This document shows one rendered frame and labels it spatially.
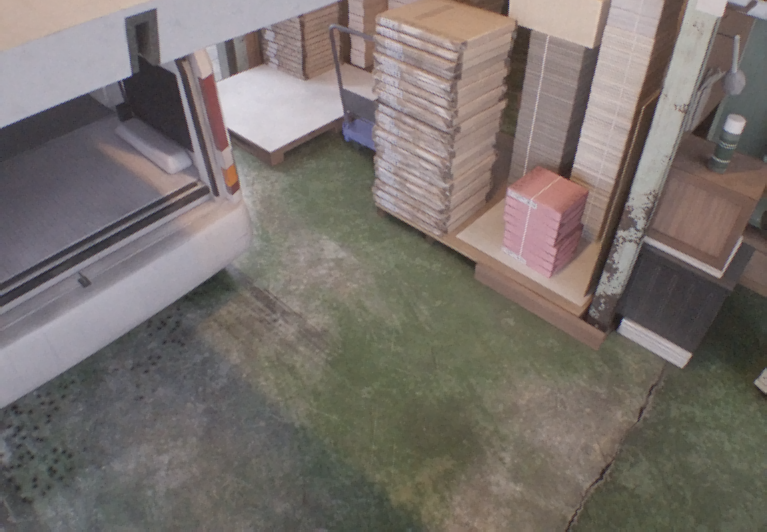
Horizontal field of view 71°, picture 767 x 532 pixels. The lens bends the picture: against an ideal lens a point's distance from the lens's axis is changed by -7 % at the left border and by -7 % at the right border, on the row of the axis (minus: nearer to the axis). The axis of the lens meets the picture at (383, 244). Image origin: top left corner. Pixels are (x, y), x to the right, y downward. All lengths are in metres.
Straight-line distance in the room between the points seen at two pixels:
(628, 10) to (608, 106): 0.42
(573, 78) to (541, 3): 0.35
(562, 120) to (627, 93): 0.35
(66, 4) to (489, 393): 2.04
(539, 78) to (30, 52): 2.35
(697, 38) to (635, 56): 0.61
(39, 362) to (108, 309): 0.30
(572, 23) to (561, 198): 0.75
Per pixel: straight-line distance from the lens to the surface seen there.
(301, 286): 2.78
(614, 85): 2.63
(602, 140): 2.75
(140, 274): 2.25
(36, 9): 0.79
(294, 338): 2.57
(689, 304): 2.53
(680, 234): 2.38
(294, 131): 3.75
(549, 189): 2.66
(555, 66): 2.72
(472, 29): 2.51
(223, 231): 2.39
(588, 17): 2.61
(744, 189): 2.27
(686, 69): 2.02
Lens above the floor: 1.96
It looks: 41 degrees down
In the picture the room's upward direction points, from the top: straight up
